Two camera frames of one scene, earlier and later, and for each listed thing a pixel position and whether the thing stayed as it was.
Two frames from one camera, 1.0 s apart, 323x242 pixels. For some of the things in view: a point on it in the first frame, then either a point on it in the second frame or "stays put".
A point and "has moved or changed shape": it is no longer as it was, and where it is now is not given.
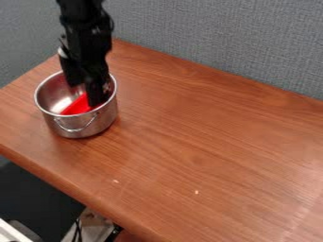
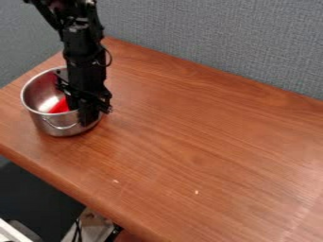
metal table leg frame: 93,228 stays put
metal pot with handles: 54,97 has moved or changed shape
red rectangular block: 78,106 has moved or changed shape
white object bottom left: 11,233 stays put
